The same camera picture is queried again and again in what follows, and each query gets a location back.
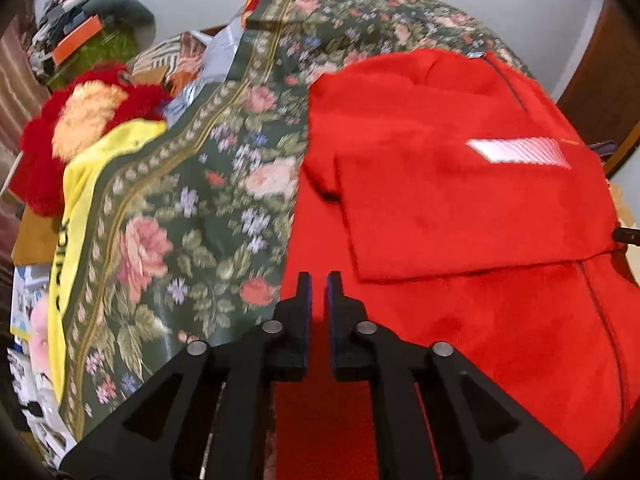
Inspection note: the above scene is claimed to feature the red plush bird toy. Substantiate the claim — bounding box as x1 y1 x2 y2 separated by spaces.
9 63 169 217

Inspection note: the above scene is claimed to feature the clutter pile of papers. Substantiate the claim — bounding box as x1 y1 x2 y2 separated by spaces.
27 0 91 79

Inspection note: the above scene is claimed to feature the pink plush toy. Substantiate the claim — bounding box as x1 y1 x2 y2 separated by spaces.
29 292 51 376

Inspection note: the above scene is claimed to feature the dark green cushion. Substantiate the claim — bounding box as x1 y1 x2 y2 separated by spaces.
82 0 156 50

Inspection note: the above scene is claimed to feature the brown wooden door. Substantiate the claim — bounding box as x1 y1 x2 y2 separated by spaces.
555 0 640 179

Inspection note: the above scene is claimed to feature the orange box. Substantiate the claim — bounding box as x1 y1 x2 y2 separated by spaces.
52 15 103 66

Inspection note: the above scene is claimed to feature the green floral bedspread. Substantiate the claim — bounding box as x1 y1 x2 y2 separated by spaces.
50 0 521 439

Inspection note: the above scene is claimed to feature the yellow G.Duck cloth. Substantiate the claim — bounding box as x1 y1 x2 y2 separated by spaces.
46 119 170 403

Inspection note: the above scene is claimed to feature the green patterned bag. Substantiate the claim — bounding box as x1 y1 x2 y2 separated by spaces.
46 27 140 91

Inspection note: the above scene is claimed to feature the grey striped cloth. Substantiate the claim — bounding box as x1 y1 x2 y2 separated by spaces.
163 16 243 127

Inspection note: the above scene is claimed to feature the striped pink curtain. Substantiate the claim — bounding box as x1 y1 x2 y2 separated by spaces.
1 15 50 166

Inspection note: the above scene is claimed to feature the red zip jacket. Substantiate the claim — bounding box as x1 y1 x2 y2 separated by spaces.
274 50 639 479

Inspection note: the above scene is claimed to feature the brown cardboard board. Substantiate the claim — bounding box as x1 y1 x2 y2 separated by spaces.
11 207 61 266

